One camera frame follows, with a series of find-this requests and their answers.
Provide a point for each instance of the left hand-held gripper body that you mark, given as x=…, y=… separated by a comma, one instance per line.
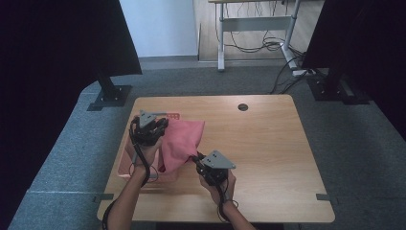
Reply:
x=146, y=129

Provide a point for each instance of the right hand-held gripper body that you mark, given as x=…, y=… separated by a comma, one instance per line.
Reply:
x=215, y=167

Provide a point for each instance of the pink cloth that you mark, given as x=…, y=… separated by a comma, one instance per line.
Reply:
x=180, y=143

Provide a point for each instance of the pink plastic basket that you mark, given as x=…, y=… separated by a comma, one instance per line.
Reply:
x=127, y=163

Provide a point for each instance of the person's right hand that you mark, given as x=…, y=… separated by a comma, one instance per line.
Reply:
x=220, y=191

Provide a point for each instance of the person's left hand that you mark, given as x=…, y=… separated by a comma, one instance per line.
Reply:
x=146, y=155

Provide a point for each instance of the black metal stand base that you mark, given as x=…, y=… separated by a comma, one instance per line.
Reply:
x=111, y=96
x=335, y=89

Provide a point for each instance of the black curtain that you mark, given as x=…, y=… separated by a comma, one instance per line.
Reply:
x=57, y=64
x=360, y=38

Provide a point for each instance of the white power strip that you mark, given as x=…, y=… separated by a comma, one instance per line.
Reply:
x=303, y=72

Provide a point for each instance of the grey desk frame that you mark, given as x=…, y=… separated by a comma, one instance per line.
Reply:
x=255, y=24

